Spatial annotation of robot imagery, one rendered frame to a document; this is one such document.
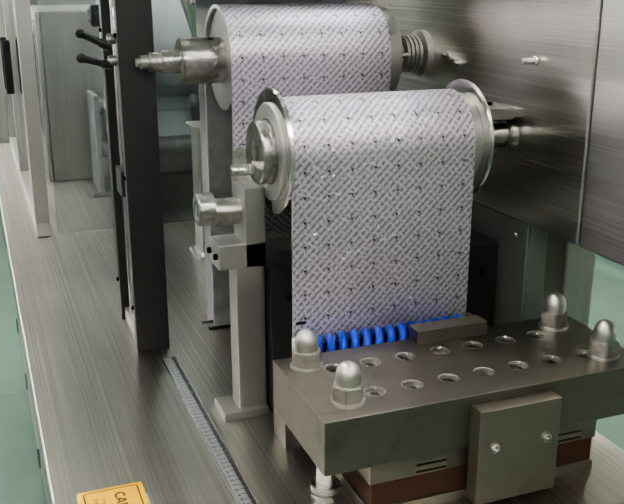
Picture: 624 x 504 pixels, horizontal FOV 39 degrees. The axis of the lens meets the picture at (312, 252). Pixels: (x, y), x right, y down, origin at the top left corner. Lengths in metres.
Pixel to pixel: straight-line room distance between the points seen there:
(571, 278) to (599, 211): 0.36
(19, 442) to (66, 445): 1.93
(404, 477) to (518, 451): 0.12
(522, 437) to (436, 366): 0.12
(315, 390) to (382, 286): 0.19
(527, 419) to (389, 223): 0.28
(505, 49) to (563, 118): 0.15
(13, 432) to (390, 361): 2.25
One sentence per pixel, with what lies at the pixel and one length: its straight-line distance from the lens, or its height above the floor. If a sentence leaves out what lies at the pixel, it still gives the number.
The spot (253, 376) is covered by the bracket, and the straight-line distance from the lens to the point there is 1.14.
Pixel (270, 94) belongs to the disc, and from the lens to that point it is 1.03.
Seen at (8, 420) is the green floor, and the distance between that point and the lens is 3.22.
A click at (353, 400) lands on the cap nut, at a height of 1.04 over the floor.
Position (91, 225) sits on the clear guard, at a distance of 2.03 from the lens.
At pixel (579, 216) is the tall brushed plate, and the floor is 1.18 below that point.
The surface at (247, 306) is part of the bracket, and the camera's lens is 1.10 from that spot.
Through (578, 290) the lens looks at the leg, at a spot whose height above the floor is 0.98.
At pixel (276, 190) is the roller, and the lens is 1.02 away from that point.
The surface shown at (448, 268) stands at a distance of 1.11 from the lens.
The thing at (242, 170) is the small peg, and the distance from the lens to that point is 1.03.
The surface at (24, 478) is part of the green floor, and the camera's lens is 2.87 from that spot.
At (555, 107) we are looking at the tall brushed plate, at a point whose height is 1.30.
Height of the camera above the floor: 1.45
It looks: 17 degrees down
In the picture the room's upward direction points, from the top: straight up
